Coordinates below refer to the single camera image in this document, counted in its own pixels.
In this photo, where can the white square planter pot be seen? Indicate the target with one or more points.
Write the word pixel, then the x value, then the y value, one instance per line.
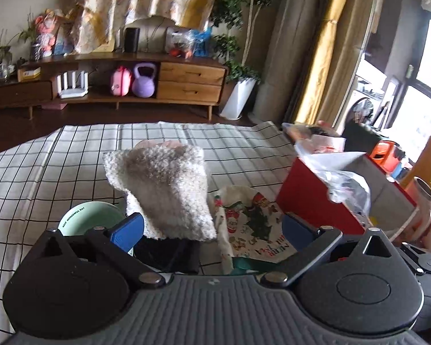
pixel 237 100

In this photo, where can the yellow curtain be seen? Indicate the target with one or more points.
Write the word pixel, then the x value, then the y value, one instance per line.
pixel 331 66

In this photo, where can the white wifi router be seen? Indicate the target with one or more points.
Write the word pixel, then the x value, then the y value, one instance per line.
pixel 72 84

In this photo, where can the purple kettlebell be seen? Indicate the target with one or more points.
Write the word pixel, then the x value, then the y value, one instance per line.
pixel 143 86

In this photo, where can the christmas print cloth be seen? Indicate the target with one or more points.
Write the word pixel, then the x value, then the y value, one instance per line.
pixel 249 231

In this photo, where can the pink mesh bath pouf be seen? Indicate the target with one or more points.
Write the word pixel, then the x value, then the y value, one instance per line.
pixel 172 144

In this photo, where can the black cylinder speaker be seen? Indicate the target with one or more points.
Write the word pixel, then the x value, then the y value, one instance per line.
pixel 131 39

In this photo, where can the clear bubble wrap sheet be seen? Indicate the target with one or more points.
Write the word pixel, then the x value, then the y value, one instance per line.
pixel 343 186

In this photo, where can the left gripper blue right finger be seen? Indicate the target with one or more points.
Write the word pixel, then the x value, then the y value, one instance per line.
pixel 298 232

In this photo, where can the white fluffy knit cloth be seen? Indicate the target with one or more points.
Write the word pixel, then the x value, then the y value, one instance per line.
pixel 169 187

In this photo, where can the pink plush doll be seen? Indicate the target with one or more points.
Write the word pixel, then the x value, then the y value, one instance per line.
pixel 46 26

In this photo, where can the steel white tumbler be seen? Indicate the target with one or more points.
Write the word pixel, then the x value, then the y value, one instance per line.
pixel 420 192

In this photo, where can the potted green tree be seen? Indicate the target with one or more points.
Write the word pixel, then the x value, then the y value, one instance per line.
pixel 235 21

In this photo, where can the white fan-shaped decoration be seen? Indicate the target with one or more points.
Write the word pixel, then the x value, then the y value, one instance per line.
pixel 152 33

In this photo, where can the blue plastic bag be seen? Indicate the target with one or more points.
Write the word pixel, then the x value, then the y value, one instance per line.
pixel 202 41

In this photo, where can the white black checkered tablecloth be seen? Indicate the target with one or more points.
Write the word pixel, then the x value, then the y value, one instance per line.
pixel 42 179

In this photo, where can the floral yellow draped sheet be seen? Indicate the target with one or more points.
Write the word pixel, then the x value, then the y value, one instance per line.
pixel 96 21

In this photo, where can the wooden TV console cabinet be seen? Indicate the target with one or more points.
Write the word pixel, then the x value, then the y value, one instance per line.
pixel 194 81

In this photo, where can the clear bag of toys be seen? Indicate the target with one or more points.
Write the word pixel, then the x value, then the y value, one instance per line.
pixel 179 42

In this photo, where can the red cardboard shoe box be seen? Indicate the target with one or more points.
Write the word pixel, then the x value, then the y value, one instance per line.
pixel 305 195

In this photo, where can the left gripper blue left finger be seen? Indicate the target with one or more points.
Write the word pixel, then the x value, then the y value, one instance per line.
pixel 127 233

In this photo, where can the pink toy case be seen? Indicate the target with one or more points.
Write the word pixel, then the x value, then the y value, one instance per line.
pixel 120 82

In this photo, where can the mint green mug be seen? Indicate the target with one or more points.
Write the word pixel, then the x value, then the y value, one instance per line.
pixel 87 215

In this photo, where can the yellow box on shelf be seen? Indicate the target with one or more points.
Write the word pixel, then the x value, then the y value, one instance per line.
pixel 26 75

